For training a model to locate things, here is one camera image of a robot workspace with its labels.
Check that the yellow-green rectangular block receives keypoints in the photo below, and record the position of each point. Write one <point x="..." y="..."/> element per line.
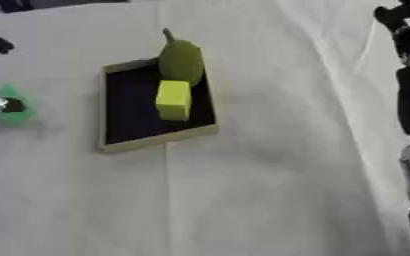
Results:
<point x="173" y="100"/>

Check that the tan cardboard box dark inside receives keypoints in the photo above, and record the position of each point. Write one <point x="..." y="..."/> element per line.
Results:
<point x="132" y="113"/>

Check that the green block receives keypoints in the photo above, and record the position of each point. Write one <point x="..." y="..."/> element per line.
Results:
<point x="17" y="119"/>

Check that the green spiky toy fruit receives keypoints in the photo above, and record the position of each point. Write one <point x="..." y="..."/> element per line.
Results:
<point x="181" y="61"/>

